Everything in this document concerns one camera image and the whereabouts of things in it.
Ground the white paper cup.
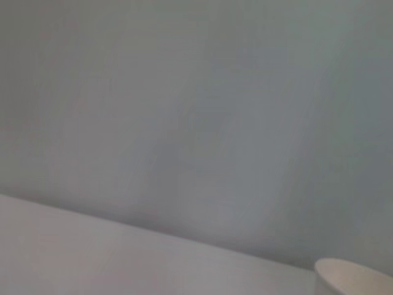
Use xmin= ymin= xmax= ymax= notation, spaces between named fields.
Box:
xmin=314 ymin=257 xmax=393 ymax=295

